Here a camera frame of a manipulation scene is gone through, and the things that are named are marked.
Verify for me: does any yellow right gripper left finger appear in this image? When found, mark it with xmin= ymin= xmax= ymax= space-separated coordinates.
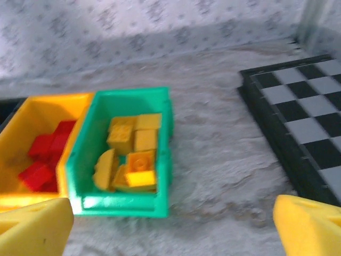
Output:
xmin=0 ymin=197 xmax=75 ymax=256

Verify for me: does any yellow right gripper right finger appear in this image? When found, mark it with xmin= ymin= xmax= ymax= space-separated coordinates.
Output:
xmin=273 ymin=194 xmax=341 ymax=256

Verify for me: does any red lego brick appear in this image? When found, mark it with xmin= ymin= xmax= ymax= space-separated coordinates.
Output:
xmin=18 ymin=162 xmax=54 ymax=193
xmin=28 ymin=134 xmax=58 ymax=161
xmin=54 ymin=120 xmax=77 ymax=137

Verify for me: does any rounded yellow lego brick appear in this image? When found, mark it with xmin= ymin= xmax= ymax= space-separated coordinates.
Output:
xmin=93 ymin=148 xmax=119 ymax=191

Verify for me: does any yellow plastic bin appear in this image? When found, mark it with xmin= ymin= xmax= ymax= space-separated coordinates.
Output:
xmin=0 ymin=92 xmax=96 ymax=211

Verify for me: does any black plastic bin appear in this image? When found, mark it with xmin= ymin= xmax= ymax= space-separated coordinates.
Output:
xmin=0 ymin=98 xmax=27 ymax=129

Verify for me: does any black and white chessboard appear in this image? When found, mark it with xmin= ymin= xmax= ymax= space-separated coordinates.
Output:
xmin=238 ymin=54 xmax=341 ymax=207

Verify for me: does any green plastic bin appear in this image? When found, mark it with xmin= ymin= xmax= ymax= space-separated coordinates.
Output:
xmin=65 ymin=86 xmax=175 ymax=218

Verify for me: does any aluminium frame post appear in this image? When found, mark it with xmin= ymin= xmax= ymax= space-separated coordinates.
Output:
xmin=294 ymin=0 xmax=331 ymax=53

